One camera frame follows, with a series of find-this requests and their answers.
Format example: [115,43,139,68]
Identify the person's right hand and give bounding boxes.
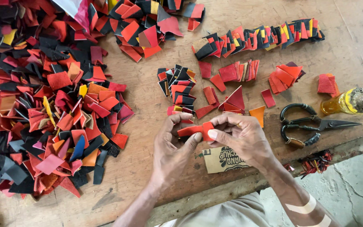
[207,112,277,173]

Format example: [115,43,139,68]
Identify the person's left hand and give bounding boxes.
[151,112,203,190]

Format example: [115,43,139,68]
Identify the orange leather piece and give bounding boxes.
[248,105,266,128]

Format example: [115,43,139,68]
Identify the printed cardboard piece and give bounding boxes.
[202,146,252,174]

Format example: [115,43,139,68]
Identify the pile of red leather triangles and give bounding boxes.
[218,85,246,115]

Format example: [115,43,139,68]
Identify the small red leather rectangle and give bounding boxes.
[260,88,276,108]

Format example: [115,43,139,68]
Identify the long red leather offcut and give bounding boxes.
[195,103,220,120]

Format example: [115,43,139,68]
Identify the dark red leather strip pieces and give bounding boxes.
[203,86,220,106]

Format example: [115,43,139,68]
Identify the short stack of folded pieces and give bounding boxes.
[157,64,197,124]

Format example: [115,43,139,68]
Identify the red leather slanted piece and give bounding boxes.
[209,74,227,93]

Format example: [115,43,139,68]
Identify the heap of thin leather trimmings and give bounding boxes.
[297,149,334,179]

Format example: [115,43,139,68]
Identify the row of red leather squares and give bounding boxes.
[218,59,260,83]

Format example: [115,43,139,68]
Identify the pile of red-orange leather cuts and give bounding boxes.
[268,61,306,95]

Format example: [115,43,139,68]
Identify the person's beige shorts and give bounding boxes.
[154,191,272,227]

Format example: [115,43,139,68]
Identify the black metal scissors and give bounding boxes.
[279,103,362,149]

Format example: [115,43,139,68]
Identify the red suede rectangle piece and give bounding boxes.
[199,61,212,79]

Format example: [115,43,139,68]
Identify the red and orange suede squares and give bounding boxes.
[317,73,340,98]

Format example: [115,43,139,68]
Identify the yellow glue bottle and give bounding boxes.
[320,87,363,116]

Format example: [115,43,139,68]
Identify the long row of folded pieces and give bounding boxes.
[192,18,326,61]

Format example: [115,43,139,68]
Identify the small heap of leather scraps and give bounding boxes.
[107,0,206,63]

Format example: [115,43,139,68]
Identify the large heap of leather scraps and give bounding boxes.
[0,0,135,200]

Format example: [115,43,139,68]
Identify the pink white plastic bag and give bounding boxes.
[51,0,90,33]

